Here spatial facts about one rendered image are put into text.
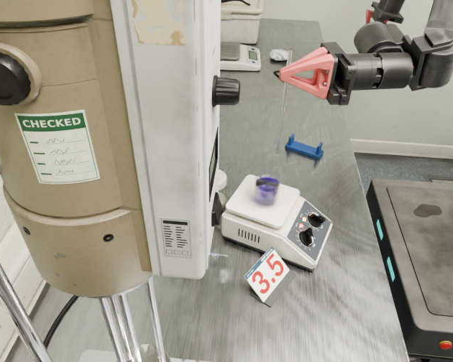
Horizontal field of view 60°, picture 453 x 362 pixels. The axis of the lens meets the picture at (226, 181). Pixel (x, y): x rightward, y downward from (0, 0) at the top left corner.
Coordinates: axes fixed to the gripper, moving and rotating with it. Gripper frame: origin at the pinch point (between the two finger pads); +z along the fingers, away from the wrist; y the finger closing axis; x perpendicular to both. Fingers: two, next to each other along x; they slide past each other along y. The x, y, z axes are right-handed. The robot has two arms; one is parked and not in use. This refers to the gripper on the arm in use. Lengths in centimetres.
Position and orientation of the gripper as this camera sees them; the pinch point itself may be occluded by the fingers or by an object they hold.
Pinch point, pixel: (285, 74)
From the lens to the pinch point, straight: 65.1
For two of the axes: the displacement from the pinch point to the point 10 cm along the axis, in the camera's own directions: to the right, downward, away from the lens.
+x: -0.2, 7.7, 6.4
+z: -9.9, 0.6, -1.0
